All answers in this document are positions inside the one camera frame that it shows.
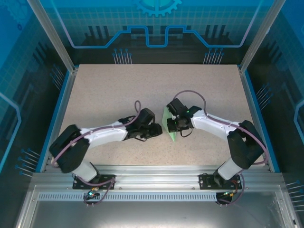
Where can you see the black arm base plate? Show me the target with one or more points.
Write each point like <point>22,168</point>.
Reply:
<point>109,184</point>
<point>205,181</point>

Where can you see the aluminium and blue side rail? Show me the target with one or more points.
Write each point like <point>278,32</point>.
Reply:
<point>253,107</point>
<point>63,107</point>

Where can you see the light green cloth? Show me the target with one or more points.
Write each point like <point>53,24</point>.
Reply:
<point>174,136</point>

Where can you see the aluminium frame post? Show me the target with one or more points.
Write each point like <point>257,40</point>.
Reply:
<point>55,35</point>
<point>260,35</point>

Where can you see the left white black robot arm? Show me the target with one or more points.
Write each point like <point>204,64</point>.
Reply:
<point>107,136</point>

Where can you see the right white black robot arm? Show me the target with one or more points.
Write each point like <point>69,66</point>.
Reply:
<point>209,123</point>

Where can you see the metal tray panel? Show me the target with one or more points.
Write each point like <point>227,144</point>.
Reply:
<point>152,213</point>

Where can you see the aluminium mounting rail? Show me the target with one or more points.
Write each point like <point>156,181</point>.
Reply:
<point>154,175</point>

